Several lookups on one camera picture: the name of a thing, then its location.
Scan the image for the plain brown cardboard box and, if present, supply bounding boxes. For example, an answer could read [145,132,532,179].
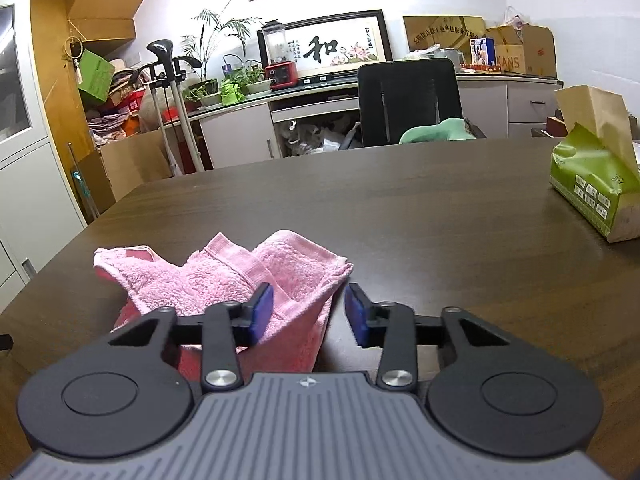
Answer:
[100,130,177,202]

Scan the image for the printed brown cardboard carton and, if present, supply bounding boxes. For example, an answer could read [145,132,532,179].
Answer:
[485,24,557,79]

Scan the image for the pile of clothes and bags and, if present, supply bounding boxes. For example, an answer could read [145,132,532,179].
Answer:
[85,59,166,147]

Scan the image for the white sideboard cabinet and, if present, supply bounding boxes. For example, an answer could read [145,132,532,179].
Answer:
[187,73,565,171]

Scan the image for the clutter of plastic bags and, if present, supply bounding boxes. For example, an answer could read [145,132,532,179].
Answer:
[279,114,359,159]

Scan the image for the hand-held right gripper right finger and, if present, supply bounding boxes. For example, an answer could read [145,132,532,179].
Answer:
[344,282,512,392]

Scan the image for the white glass door cabinet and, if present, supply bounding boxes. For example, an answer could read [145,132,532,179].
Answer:
[0,0,89,302]

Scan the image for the pink towel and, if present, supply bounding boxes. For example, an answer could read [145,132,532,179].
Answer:
[93,230,354,374]

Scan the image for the colourful printed box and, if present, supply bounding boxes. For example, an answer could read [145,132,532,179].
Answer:
[469,37,497,69]

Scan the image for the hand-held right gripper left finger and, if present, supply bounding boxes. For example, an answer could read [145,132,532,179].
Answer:
[107,282,275,394]

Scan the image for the small potted plant in tray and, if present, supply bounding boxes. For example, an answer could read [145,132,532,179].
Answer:
[220,62,274,100]

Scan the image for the blender with red base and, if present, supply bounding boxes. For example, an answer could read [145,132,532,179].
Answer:
[262,20,300,87]

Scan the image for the framed calligraphy picture with flowers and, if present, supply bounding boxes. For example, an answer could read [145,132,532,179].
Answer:
[257,9,394,80]

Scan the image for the tall leafy potted plant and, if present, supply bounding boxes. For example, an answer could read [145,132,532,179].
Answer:
[180,0,262,107]

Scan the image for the plastic bag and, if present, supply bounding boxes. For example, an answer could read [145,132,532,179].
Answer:
[502,6,532,29]

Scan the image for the green tissue pack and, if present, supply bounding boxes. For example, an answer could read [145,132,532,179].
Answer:
[549,85,640,244]

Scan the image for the green cardboard box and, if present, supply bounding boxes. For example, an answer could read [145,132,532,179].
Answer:
[77,49,117,103]

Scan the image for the black office chair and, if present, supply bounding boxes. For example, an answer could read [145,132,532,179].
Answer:
[340,58,487,150]

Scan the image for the light green cloth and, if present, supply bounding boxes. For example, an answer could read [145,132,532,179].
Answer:
[399,117,477,144]

